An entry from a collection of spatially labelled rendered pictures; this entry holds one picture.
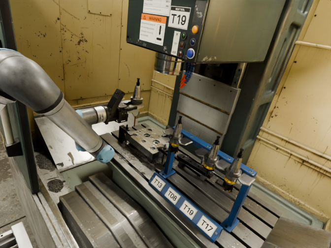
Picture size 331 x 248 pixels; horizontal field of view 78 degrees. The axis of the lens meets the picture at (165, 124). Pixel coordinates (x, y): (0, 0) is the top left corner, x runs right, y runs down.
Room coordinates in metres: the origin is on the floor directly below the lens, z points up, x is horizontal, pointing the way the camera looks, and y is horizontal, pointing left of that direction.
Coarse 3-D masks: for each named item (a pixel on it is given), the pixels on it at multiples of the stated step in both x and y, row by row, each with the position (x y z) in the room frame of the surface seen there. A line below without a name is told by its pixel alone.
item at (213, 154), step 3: (213, 144) 0.77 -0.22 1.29; (213, 147) 0.76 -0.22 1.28; (216, 147) 0.76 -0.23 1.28; (210, 150) 0.77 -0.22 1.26; (213, 150) 0.76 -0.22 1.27; (216, 150) 0.76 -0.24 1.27; (210, 153) 0.76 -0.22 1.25; (213, 153) 0.76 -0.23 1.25; (216, 153) 0.76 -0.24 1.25; (210, 156) 0.76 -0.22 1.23; (213, 156) 0.75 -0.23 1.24; (216, 156) 0.76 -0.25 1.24
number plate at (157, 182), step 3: (156, 177) 0.89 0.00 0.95; (153, 180) 0.88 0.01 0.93; (156, 180) 0.87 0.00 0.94; (159, 180) 0.87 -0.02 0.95; (153, 183) 0.87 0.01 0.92; (156, 183) 0.86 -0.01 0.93; (159, 183) 0.86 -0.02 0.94; (162, 183) 0.85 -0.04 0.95; (156, 186) 0.85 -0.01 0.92; (159, 186) 0.84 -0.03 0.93; (162, 186) 0.84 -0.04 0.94; (159, 189) 0.83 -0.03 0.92
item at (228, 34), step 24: (192, 0) 0.81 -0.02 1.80; (216, 0) 0.80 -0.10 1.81; (240, 0) 0.92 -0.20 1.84; (264, 0) 1.07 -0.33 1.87; (216, 24) 0.82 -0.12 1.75; (240, 24) 0.95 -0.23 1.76; (264, 24) 1.13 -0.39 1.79; (168, 48) 0.87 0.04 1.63; (216, 48) 0.85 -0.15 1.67; (240, 48) 1.00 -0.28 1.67; (264, 48) 1.21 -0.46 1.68
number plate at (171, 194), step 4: (168, 188) 0.82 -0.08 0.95; (168, 192) 0.80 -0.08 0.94; (172, 192) 0.80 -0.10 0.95; (176, 192) 0.79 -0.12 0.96; (168, 196) 0.79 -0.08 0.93; (172, 196) 0.78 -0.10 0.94; (176, 196) 0.78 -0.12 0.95; (180, 196) 0.77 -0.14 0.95; (172, 200) 0.77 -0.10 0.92; (176, 200) 0.76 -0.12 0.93
